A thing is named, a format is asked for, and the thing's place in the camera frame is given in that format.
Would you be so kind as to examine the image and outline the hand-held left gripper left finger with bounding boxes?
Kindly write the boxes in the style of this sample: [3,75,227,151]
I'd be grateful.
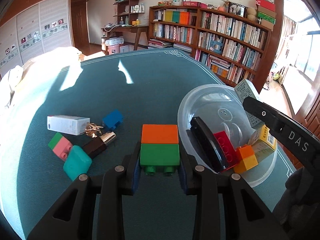
[27,141,142,240]

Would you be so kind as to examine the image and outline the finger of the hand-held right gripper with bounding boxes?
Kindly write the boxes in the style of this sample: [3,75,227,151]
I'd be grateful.
[242,96,294,133]

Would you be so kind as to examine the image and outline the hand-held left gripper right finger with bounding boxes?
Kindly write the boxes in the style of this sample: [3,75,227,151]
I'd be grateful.
[178,147,289,240]

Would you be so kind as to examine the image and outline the grey-green printed carton box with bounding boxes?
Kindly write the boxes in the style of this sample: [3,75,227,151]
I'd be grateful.
[234,79,263,128]

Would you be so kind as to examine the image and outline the orange and green toy block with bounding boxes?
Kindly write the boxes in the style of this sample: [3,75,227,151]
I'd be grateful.
[139,124,181,176]

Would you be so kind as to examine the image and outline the clear plastic bowl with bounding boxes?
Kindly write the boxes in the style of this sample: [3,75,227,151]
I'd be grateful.
[177,84,278,188]

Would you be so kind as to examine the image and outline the blue toy block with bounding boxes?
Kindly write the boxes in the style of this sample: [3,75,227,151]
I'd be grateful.
[102,109,124,131]

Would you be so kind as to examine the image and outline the gold key ring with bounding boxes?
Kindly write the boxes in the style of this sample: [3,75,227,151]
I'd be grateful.
[84,122,103,138]

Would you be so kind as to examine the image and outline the green and pink toy block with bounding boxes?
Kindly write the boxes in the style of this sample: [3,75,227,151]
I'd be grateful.
[48,132,73,162]

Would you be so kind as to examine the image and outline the white carton box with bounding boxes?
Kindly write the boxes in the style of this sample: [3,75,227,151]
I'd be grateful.
[47,115,91,136]

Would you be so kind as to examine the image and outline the teal cloth desktop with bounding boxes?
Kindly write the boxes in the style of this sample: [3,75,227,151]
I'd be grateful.
[0,49,298,240]

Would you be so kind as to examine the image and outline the person's right hand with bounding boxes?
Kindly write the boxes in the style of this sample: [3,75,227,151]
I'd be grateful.
[272,166,320,240]

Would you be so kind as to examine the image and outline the brown wooden cabinet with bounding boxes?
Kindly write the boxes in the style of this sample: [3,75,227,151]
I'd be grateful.
[297,85,320,140]

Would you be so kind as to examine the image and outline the yellow carton box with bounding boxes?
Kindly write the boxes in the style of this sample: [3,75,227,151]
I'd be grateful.
[246,124,277,159]

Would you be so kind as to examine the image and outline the orange and yellow toy block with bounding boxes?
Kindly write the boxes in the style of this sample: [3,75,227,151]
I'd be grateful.
[233,145,259,174]

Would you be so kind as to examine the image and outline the red toy block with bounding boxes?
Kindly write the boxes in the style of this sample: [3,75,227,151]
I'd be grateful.
[213,131,239,172]

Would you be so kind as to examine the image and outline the beige curtain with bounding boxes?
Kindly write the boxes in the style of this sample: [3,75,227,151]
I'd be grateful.
[274,15,297,63]

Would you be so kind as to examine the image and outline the brown cardboard box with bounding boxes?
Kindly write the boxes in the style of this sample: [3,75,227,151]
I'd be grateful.
[260,19,274,31]

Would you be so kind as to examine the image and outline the green cardboard box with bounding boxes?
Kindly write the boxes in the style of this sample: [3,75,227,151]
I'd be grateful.
[257,12,276,25]

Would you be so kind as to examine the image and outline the rows of books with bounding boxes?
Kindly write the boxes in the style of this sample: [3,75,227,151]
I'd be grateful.
[150,9,268,83]

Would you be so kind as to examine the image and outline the beige yarn ball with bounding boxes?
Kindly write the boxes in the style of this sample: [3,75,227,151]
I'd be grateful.
[246,7,258,22]

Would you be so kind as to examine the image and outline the red cardboard box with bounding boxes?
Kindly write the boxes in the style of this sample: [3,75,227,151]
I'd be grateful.
[255,0,275,12]

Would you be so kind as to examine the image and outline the wooden bookshelf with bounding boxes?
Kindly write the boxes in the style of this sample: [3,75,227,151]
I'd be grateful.
[148,5,273,88]

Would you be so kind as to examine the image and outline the flat red box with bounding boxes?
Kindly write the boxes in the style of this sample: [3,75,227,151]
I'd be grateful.
[182,1,207,8]

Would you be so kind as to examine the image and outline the white soft packet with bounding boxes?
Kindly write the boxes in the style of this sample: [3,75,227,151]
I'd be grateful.
[105,37,125,46]

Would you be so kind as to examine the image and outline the white bedding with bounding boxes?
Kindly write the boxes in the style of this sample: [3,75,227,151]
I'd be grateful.
[0,46,83,120]

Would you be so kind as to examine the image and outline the wooden dressing desk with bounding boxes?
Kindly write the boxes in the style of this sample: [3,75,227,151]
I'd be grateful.
[101,25,149,52]

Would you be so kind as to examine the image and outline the brown wooden door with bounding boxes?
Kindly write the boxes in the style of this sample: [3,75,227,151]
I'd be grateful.
[71,0,90,53]

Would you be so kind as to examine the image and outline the wooden shelf unit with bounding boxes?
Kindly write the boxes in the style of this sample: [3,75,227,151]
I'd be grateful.
[113,0,147,26]

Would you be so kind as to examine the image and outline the white sliding door wardrobe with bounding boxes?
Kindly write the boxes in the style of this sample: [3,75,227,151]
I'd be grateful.
[0,0,73,79]

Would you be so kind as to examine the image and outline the film strip photo frame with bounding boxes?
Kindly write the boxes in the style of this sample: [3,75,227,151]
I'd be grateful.
[229,2,247,17]

